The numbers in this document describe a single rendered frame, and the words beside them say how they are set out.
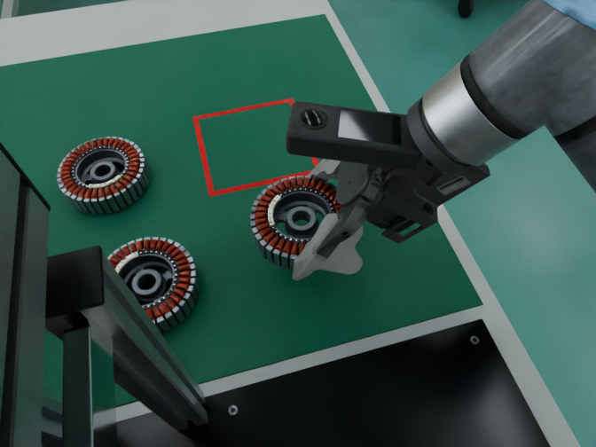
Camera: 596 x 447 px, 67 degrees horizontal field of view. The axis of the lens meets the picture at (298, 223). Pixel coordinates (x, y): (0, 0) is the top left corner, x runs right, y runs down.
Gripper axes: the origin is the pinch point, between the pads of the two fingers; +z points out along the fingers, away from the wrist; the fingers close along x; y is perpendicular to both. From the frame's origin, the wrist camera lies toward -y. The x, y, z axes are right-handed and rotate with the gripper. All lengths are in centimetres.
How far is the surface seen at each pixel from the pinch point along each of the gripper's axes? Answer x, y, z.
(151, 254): -4.5, -12.2, 11.6
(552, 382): 15, 100, 32
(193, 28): 44, -18, 18
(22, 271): -22.5, -20.6, -18.7
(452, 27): 174, 82, 38
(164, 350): -19.7, -11.6, -5.8
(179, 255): -4.5, -9.5, 9.3
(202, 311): -9.2, -4.7, 10.8
